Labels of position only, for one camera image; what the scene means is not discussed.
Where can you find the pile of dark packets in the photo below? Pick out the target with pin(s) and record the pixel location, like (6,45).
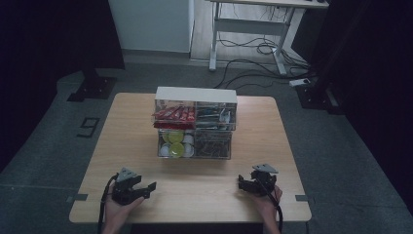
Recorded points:
(212,144)

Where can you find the dark curtain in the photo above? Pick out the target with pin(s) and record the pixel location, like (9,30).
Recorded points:
(373,65)
(45,48)

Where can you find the clear drawer with capsules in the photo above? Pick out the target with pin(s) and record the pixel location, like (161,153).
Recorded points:
(171,155)

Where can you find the white power strip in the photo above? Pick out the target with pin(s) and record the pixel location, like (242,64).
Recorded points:
(299,82)

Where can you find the person's right hand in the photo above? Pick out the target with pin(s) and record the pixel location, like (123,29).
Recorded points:
(270,206)

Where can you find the clear drawer with dark packets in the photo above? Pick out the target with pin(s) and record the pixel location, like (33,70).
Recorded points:
(212,156)

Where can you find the white desk with legs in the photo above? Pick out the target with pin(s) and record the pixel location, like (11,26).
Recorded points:
(250,26)

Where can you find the pile of mixed packets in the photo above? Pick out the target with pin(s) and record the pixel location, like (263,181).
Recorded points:
(212,115)

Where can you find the black stand base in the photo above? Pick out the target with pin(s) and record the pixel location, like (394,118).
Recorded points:
(94,87)
(319,97)

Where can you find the person's left hand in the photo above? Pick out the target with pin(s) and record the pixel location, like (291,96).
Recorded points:
(115,216)

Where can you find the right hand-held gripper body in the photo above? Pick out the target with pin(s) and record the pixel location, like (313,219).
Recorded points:
(264,183)

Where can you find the white capsule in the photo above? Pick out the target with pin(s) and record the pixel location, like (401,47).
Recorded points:
(188,139)
(189,150)
(165,150)

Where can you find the clear drawer with mixed packets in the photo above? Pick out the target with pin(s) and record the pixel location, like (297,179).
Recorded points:
(231,107)

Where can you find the white cabinet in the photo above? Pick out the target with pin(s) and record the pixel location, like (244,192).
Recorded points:
(149,24)

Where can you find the clear plastic drawer organizer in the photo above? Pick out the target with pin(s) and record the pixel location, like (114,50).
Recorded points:
(195,94)

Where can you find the grey tape strip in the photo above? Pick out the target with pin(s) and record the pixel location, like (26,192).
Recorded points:
(303,197)
(78,197)

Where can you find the clear drawer with red packets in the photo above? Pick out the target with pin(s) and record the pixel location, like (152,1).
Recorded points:
(159,104)

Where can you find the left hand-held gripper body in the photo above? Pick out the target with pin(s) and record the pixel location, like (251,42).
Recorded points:
(125,191)

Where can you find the pile of red packets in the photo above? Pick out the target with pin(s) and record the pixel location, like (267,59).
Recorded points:
(173,115)

